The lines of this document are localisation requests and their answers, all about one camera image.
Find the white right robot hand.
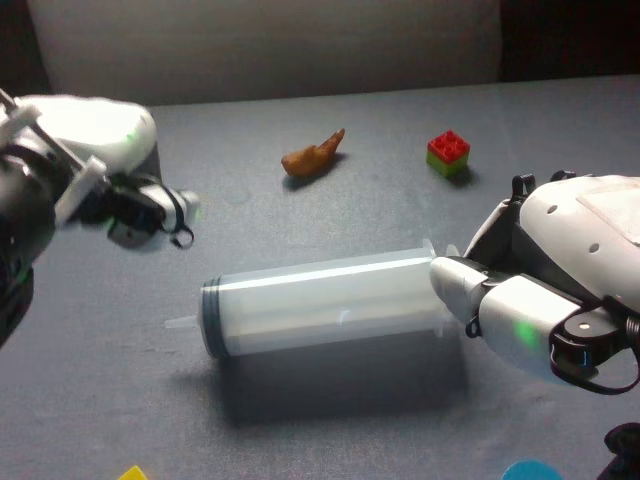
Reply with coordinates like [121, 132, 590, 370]
[429, 171, 640, 397]

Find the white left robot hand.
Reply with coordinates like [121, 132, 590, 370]
[14, 94, 202, 251]

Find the large clear plastic syringe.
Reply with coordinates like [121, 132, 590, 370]
[164, 238, 462, 359]

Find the green toy building brick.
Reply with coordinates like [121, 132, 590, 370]
[426, 149, 471, 178]

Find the red toy building brick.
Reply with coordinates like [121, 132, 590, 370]
[427, 130, 472, 164]

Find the light padded panel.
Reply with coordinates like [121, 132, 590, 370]
[24, 0, 503, 109]

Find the brown toy chicken wing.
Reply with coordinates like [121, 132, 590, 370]
[280, 128, 347, 178]

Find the blue round disc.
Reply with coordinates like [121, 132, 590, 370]
[502, 460, 561, 480]

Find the grey table cloth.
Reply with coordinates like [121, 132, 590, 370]
[0, 74, 640, 480]

